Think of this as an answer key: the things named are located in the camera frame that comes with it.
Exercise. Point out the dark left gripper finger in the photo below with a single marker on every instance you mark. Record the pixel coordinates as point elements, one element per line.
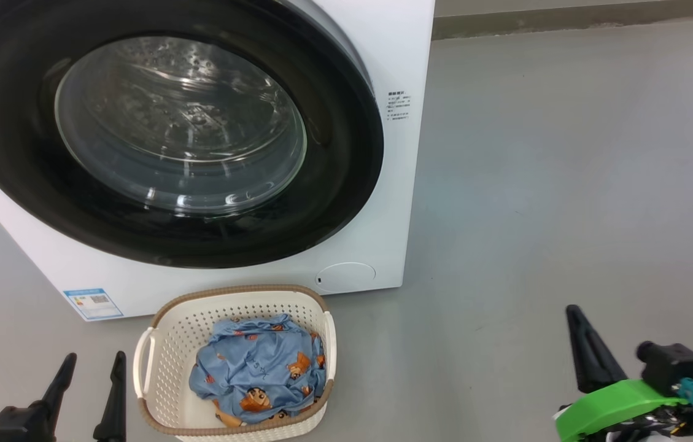
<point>61,383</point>
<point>114,399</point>

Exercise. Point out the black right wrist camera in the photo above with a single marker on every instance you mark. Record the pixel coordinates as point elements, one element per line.
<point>671,368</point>

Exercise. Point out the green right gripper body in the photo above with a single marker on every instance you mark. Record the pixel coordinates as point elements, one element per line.
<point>604,414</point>

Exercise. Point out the blue energy label sticker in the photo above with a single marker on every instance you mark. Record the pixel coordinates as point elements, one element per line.
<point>93,304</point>

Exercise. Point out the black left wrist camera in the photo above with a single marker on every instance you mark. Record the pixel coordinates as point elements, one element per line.
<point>8,425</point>

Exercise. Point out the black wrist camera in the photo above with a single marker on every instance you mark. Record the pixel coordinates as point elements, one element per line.
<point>8,425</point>
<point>671,368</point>

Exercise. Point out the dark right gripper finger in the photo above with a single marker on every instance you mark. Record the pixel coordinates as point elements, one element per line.
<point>592,356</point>

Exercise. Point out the cream perforated laundry basket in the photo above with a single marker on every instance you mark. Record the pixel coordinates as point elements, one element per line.
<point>180,344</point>

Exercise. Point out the white front-load washing machine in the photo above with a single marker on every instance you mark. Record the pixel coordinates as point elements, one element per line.
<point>383,245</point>

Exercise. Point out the black round glass washer door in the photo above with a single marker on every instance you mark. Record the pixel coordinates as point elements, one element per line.
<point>15,153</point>

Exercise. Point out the round white filter cover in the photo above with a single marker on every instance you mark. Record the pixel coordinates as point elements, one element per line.
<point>346,277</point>

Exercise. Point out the blue cartoon print garment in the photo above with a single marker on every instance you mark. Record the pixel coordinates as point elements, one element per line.
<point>260,362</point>

